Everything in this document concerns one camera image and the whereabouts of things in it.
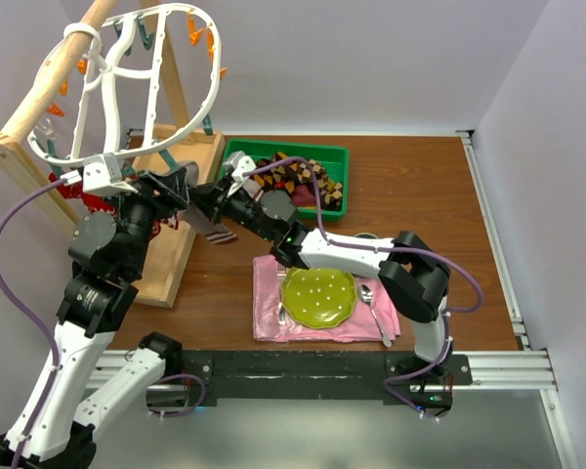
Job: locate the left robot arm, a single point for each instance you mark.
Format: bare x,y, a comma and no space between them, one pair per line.
59,427

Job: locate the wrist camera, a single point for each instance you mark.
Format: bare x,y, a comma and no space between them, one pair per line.
238,166
99,174

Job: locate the red patterned sock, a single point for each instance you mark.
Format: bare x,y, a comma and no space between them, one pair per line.
92,202

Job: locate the white round sock hanger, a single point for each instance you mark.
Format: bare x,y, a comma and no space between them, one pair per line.
122,83

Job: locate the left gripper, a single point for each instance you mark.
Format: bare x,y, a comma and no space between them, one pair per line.
175,187

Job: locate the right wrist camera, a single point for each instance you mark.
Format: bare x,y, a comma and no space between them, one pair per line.
238,166

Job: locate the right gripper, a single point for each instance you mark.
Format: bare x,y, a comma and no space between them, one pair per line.
206,197

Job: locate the teal ceramic mug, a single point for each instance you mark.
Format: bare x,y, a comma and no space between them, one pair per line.
366,236

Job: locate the green scalloped plate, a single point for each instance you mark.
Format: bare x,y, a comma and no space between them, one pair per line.
318,298

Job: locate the brown white striped sock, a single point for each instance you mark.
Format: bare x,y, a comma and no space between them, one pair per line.
253,189
215,233

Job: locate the pink cloth napkin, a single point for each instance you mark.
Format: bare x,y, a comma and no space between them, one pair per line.
359,327

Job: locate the silver spoon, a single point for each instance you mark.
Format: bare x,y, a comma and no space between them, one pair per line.
366,296

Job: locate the green plastic tray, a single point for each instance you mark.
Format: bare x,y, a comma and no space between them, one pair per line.
336,160

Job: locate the silver fork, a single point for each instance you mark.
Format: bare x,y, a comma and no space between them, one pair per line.
281,273

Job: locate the wooden hanger stand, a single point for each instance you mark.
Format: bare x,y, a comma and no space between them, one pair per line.
206,149

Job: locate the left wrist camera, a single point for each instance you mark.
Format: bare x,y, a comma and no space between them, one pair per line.
99,174

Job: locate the red white striped sock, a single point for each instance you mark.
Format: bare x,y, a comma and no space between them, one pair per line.
171,223

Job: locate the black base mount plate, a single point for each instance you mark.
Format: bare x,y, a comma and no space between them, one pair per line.
395,378

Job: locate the brown argyle sock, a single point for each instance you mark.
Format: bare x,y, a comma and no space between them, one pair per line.
285,178
330,192

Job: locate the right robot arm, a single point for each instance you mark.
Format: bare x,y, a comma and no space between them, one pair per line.
415,278

